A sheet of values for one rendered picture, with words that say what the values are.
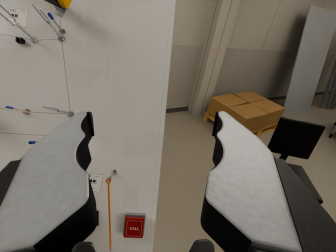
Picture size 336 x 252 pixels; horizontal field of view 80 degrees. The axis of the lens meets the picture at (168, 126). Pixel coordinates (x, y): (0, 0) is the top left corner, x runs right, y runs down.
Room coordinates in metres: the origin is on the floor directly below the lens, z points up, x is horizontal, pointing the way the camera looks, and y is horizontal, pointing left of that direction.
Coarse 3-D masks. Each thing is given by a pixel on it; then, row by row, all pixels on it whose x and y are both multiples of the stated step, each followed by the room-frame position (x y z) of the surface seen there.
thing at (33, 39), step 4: (0, 4) 0.45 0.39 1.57; (4, 8) 0.46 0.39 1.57; (0, 12) 0.44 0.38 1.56; (8, 12) 0.47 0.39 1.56; (4, 16) 0.45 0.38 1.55; (12, 16) 0.48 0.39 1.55; (8, 20) 0.46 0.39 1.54; (12, 24) 0.48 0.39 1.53; (16, 24) 0.49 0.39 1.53; (20, 28) 0.50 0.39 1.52; (24, 32) 0.52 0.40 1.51; (32, 40) 0.55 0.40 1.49; (36, 40) 0.56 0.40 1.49
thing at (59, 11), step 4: (48, 0) 0.56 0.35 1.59; (52, 0) 0.55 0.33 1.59; (56, 0) 0.55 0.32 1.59; (56, 4) 0.56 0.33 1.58; (56, 8) 0.61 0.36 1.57; (60, 8) 0.60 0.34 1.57; (64, 8) 0.62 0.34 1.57; (56, 12) 0.61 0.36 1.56; (60, 12) 0.62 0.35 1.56; (64, 12) 0.62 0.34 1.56; (60, 16) 0.61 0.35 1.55
